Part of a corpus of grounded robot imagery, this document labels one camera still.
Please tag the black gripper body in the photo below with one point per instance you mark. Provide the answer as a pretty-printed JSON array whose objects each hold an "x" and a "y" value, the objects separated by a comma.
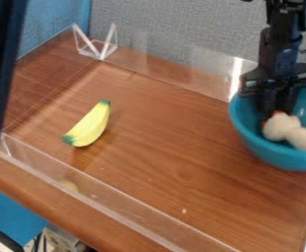
[{"x": 278, "y": 70}]

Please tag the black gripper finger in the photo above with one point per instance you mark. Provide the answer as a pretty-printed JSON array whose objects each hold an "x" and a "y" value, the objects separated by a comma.
[
  {"x": 266, "y": 102},
  {"x": 290, "y": 98}
]

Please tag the blue plastic bowl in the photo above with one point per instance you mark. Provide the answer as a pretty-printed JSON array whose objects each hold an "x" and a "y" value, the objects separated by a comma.
[{"x": 277, "y": 154}]

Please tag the plush mushroom toy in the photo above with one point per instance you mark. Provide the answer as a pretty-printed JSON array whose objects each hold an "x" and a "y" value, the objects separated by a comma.
[{"x": 284, "y": 127}]

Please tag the clear acrylic back barrier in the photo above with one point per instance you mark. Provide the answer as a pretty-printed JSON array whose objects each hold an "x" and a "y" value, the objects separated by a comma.
[{"x": 211, "y": 76}]

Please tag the clear acrylic barrier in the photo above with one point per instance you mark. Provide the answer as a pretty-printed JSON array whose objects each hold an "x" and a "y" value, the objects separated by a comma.
[
  {"x": 211, "y": 76},
  {"x": 159, "y": 227}
]

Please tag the yellow toy banana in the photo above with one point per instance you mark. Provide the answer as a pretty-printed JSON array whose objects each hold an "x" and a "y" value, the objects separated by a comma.
[{"x": 88, "y": 129}]

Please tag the clear acrylic front barrier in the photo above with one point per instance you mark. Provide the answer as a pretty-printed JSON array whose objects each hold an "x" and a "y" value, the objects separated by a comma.
[{"x": 159, "y": 227}]

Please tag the clear acrylic corner bracket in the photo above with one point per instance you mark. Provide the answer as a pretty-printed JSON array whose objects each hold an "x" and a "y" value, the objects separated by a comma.
[{"x": 98, "y": 49}]

